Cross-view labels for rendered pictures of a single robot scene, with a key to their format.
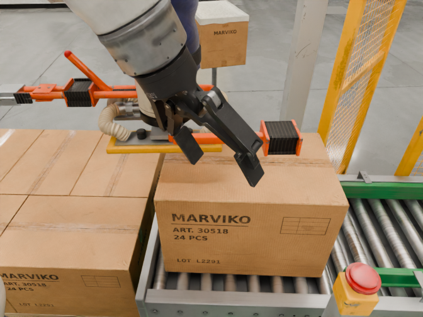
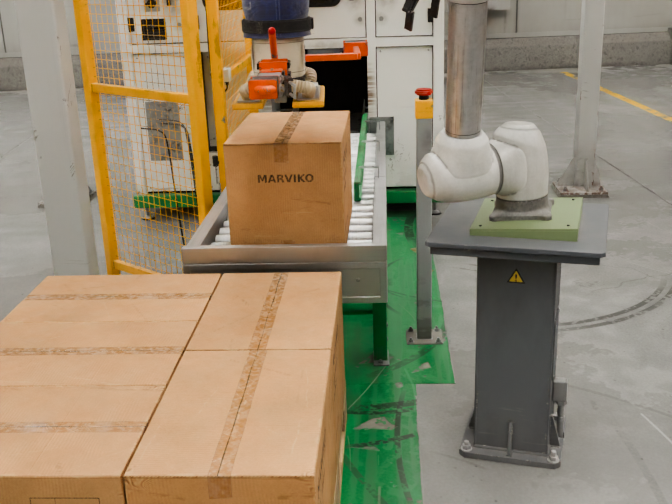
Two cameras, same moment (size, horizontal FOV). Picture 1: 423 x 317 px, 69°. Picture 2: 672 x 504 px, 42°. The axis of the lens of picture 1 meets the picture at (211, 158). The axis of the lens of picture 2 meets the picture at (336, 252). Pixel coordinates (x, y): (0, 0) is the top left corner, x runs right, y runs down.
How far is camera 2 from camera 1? 3.11 m
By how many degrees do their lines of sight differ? 77
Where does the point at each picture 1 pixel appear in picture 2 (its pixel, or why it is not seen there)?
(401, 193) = not seen: hidden behind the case
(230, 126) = not seen: outside the picture
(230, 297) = (379, 221)
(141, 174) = (167, 281)
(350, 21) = (193, 17)
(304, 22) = (62, 57)
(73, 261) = (328, 297)
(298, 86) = (77, 148)
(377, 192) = not seen: hidden behind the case
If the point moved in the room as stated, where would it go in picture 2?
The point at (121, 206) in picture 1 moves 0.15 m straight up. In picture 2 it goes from (236, 285) to (232, 240)
